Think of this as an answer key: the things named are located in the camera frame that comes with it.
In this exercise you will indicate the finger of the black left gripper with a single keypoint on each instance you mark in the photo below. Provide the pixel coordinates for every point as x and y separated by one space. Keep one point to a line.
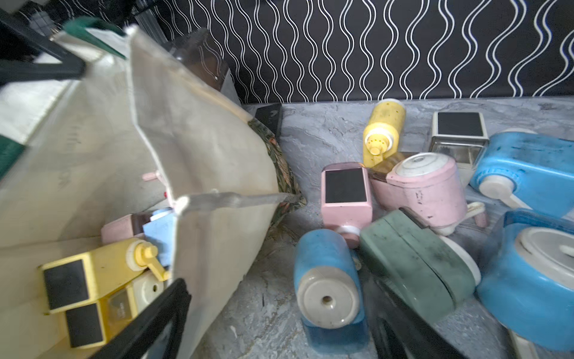
27 56

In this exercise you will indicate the pink sharpener black face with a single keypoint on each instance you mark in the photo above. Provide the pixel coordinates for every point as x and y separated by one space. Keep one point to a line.
346 200

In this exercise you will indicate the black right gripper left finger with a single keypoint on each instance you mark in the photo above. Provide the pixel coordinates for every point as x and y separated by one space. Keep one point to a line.
157 331

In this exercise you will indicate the pink pencil sharpener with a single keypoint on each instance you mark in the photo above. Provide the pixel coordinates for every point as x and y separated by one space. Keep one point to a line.
428 186

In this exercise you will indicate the dusty pink square sharpener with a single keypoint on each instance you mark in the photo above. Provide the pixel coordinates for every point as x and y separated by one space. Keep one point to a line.
127 227

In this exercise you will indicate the gold square pencil sharpener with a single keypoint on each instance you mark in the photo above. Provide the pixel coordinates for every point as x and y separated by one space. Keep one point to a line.
462 136

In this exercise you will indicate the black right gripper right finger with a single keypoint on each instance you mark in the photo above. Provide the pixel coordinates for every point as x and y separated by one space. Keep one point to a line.
415 334

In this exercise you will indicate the blue pencil sharpener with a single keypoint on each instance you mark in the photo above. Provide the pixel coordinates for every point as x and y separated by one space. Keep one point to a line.
528 170

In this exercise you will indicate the cream tote bag green handles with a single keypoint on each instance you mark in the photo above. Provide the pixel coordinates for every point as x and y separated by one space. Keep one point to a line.
135 129

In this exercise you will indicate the blue round dial sharpener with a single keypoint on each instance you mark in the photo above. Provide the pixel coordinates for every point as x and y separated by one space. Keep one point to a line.
329 294

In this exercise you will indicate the green grey sharpener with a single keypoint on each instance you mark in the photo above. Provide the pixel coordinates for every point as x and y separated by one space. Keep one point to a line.
432 274

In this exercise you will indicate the light blue round sharpener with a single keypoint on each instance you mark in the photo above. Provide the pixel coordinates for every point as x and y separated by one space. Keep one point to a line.
527 277

